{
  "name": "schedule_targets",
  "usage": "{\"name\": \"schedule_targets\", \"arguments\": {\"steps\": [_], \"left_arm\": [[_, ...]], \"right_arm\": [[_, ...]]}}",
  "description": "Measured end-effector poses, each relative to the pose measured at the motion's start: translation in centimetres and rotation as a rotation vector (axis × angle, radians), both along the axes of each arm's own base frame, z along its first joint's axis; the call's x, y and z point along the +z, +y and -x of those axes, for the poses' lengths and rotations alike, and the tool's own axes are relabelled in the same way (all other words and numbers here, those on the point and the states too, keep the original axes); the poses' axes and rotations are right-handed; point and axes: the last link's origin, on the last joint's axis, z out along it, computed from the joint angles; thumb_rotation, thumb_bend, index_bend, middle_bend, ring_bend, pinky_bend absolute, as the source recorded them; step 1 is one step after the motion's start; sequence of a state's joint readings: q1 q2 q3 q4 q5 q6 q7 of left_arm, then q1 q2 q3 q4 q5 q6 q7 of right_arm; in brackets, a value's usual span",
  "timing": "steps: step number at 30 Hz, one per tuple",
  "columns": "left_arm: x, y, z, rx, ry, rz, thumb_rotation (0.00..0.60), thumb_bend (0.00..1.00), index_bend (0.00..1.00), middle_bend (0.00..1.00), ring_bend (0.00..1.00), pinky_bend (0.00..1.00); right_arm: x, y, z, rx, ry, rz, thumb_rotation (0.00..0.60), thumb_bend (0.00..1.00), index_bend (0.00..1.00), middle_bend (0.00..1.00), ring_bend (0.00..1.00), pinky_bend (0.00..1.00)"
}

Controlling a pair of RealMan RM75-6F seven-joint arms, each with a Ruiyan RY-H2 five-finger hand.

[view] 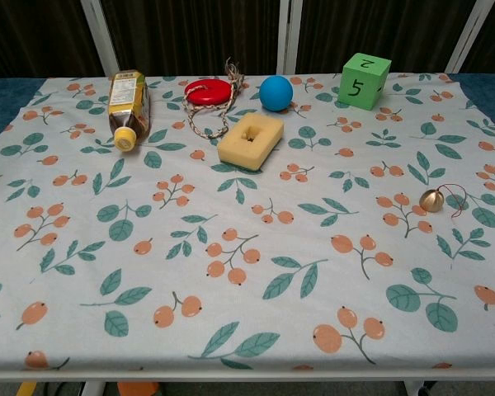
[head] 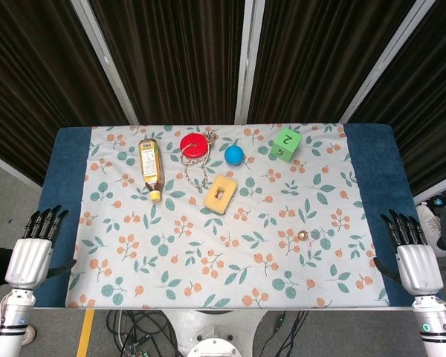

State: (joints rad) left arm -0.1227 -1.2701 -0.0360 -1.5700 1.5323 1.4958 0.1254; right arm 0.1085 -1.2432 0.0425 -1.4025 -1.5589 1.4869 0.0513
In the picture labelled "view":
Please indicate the yellow sponge with hole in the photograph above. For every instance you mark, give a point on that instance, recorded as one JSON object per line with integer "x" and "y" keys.
{"x": 235, "y": 152}

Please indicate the floral orange berry tablecloth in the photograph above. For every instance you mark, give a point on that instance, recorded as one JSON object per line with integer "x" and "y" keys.
{"x": 247, "y": 247}

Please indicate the blue ball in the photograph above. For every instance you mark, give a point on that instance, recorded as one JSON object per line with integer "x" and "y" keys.
{"x": 276, "y": 93}

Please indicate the red round disc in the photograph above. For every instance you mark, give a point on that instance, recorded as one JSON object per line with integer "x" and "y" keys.
{"x": 208, "y": 92}

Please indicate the tea bottle with yellow cap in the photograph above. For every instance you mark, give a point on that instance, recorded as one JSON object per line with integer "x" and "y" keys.
{"x": 128, "y": 103}

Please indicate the green numbered cube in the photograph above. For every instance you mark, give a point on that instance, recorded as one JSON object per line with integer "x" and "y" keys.
{"x": 356, "y": 88}

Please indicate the orange object under table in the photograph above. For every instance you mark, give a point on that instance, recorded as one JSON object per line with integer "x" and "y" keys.
{"x": 138, "y": 389}

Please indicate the white partition frame post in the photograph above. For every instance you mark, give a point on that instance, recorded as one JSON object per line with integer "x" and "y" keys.
{"x": 288, "y": 37}
{"x": 468, "y": 37}
{"x": 101, "y": 41}

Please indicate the white table frame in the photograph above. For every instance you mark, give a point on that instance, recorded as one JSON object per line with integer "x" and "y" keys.
{"x": 247, "y": 374}

